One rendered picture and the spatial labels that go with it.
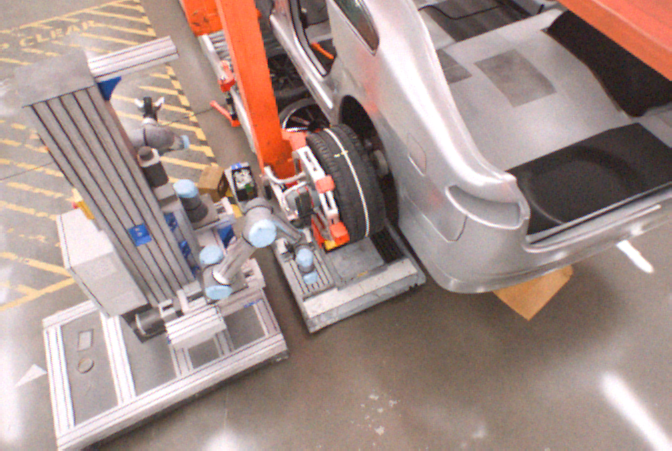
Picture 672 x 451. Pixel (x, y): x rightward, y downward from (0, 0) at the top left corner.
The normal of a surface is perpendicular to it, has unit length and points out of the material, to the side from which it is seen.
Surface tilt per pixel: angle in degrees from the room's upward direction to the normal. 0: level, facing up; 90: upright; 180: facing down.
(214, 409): 0
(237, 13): 90
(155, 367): 0
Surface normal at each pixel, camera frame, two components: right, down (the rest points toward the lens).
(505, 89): -0.06, -0.62
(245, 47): 0.41, 0.68
